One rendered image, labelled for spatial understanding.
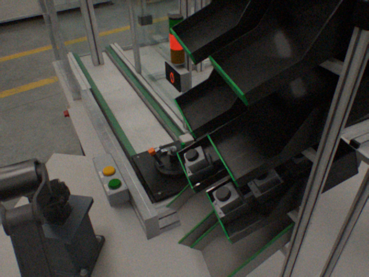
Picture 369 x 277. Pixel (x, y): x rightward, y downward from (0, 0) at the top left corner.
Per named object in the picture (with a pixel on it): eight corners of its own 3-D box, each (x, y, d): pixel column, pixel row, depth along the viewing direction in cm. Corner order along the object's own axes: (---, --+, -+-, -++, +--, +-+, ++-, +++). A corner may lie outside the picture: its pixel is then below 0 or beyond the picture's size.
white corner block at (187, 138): (183, 150, 123) (183, 142, 121) (178, 143, 126) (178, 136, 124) (194, 147, 125) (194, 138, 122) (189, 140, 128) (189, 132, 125)
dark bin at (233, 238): (231, 244, 64) (218, 227, 59) (208, 197, 74) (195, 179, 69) (358, 173, 62) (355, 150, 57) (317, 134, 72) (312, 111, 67)
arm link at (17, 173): (-13, 166, 51) (-4, 205, 50) (35, 154, 53) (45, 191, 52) (31, 187, 81) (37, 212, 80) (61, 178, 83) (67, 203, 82)
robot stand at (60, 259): (41, 275, 94) (17, 233, 82) (63, 233, 106) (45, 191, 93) (88, 282, 92) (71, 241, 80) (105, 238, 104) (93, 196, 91)
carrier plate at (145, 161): (156, 204, 103) (156, 199, 101) (131, 159, 120) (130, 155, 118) (221, 178, 111) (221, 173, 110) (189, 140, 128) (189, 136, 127)
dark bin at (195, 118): (195, 139, 64) (179, 115, 60) (178, 106, 74) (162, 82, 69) (319, 66, 62) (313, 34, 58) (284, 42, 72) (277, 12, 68)
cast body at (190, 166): (193, 183, 76) (180, 166, 72) (189, 170, 79) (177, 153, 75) (225, 168, 75) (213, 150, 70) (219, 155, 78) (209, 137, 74)
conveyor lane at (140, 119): (159, 221, 108) (157, 201, 102) (95, 104, 168) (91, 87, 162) (230, 192, 118) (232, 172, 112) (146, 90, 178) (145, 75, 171)
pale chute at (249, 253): (219, 298, 75) (207, 295, 73) (201, 250, 85) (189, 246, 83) (312, 223, 67) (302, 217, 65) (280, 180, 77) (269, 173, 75)
